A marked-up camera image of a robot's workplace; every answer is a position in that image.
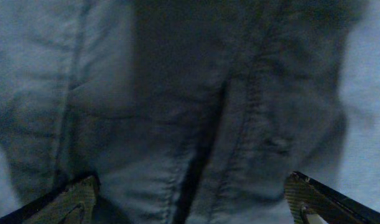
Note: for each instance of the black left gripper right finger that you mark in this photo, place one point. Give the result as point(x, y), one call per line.
point(313, 202)

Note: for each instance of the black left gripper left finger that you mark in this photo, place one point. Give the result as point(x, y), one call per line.
point(70, 204)

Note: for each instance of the navy blue shorts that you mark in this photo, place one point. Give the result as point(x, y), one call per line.
point(187, 111)

